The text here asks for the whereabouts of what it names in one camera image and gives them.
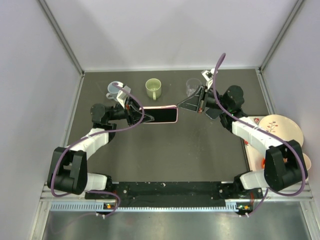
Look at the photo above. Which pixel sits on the green mug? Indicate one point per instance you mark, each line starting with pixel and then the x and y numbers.
pixel 153 88

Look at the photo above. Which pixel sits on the pink white plate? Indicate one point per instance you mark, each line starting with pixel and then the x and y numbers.
pixel 281 126

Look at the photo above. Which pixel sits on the dark phone blue edge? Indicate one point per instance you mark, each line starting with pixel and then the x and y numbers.
pixel 214 113

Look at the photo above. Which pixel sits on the light blue footed cup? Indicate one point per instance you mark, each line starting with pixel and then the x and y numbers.
pixel 112 90

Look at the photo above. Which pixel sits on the clear glass tumbler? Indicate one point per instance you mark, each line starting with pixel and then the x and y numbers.
pixel 191 86

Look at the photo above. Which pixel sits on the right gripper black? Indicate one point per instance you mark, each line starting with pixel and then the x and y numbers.
pixel 200 98

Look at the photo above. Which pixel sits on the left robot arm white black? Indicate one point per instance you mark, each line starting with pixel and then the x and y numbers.
pixel 69 171

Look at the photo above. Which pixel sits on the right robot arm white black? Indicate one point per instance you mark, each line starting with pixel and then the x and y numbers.
pixel 284 171

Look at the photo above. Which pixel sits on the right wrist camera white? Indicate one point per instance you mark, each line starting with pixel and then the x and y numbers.
pixel 208 76

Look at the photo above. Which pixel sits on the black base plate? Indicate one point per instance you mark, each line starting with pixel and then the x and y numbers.
pixel 180 194

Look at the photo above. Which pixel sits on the light blue cable duct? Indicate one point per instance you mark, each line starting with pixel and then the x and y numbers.
pixel 102 207

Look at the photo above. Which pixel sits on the pink mug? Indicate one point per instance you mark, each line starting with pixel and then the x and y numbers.
pixel 307 161

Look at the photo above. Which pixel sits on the white tray with strawberries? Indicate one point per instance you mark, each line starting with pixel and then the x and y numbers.
pixel 254 157

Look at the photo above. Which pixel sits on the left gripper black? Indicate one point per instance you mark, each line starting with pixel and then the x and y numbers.
pixel 133 111

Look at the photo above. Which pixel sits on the orange patterned bowl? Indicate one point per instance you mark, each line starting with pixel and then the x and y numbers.
pixel 263 163

